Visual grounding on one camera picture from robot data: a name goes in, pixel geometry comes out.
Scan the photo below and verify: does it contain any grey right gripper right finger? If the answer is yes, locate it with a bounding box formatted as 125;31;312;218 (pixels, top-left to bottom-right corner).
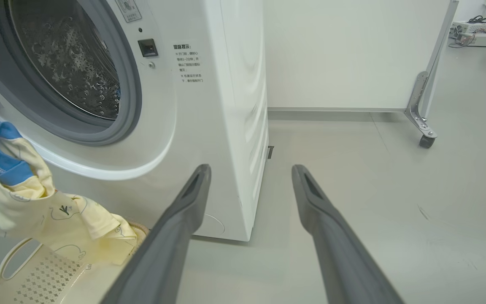
292;164;404;304

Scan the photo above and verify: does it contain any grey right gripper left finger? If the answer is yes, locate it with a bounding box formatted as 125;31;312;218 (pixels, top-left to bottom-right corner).
100;164;212;304

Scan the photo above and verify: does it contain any pale yellow blue-trimmed garment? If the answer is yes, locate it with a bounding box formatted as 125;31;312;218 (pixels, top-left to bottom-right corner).
0;112;138;266

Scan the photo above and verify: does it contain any white Hisense washing machine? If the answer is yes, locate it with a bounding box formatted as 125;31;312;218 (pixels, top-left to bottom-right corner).
0;0;270;242

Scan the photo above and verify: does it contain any black door lock socket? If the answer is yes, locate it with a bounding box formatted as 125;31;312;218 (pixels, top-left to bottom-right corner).
138;38;159;58

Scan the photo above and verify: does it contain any steel washing machine drum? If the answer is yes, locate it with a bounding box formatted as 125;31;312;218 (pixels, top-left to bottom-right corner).
9;0;121;121

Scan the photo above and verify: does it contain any round filter cover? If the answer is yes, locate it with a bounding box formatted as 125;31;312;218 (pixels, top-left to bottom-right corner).
203;213;226;235

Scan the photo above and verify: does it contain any cream perforated laundry basket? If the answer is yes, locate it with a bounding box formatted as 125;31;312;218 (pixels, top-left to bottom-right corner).
0;222;151;304

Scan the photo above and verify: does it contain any metal partition foot with caster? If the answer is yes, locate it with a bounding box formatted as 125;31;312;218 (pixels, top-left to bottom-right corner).
404;71;438;149

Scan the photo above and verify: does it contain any white wheeled partition panel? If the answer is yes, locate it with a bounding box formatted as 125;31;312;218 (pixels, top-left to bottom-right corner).
263;0;459;112

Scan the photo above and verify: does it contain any grey warning sticker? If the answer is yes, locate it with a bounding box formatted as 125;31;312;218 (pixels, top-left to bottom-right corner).
114;0;142;23

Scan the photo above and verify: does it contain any white electronic box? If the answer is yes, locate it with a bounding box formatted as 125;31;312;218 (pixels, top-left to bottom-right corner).
451;21;486;34
456;33;486;48

